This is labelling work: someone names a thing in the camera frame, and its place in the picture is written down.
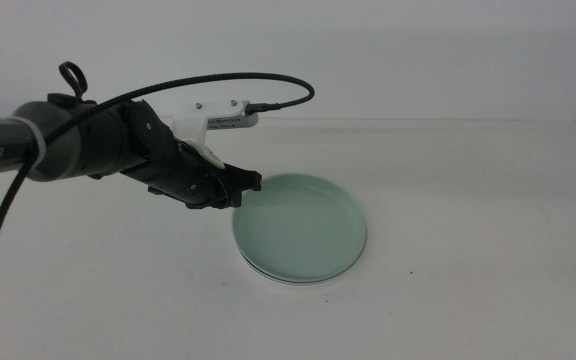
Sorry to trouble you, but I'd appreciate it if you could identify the black braided camera cable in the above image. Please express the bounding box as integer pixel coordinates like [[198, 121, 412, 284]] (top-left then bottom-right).
[[0, 72, 317, 312]]

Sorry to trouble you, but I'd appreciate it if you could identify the black cable loop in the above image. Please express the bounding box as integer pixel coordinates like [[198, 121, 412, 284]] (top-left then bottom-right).
[[57, 60, 89, 100]]

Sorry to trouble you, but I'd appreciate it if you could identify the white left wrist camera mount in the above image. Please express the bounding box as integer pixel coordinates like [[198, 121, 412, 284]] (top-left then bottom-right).
[[160, 99, 250, 169]]

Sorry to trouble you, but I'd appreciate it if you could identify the grey shallow bowl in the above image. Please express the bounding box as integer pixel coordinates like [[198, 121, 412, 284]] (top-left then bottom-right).
[[237, 249, 359, 286]]

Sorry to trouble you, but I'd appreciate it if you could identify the white cable tie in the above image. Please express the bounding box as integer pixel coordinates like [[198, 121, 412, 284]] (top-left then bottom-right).
[[11, 114, 49, 167]]

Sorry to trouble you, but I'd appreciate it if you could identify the pale green shallow bowl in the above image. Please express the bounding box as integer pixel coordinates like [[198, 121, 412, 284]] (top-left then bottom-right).
[[231, 172, 369, 284]]

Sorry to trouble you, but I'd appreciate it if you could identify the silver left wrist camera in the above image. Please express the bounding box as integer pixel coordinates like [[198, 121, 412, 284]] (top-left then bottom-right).
[[206, 112, 260, 132]]

